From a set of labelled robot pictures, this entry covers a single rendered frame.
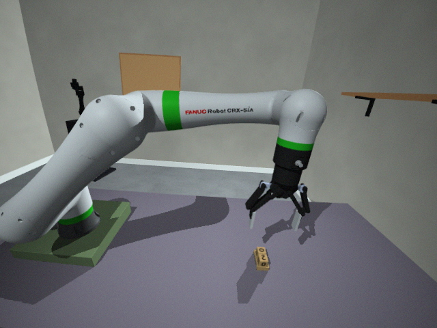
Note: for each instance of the tan number cube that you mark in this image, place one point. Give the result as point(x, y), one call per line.
point(262, 260)
point(260, 250)

